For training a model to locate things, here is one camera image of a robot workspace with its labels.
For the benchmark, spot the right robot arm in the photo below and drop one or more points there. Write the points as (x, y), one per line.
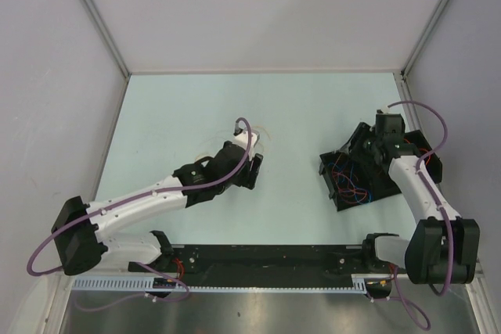
(443, 248)

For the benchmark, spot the aluminium frame rail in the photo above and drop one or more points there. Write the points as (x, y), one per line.
(474, 267)

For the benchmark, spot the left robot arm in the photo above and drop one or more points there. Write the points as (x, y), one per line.
(89, 235)

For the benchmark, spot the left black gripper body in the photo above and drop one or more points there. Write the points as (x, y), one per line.
(241, 179)

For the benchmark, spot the slotted cable duct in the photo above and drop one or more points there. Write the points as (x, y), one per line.
(158, 285)

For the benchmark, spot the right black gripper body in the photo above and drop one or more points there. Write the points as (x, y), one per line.
(363, 141)

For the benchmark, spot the black compartment tray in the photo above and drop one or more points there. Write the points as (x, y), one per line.
(352, 184)

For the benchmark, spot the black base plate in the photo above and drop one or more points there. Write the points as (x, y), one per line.
(272, 266)

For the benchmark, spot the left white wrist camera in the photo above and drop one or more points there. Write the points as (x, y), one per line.
(246, 139)

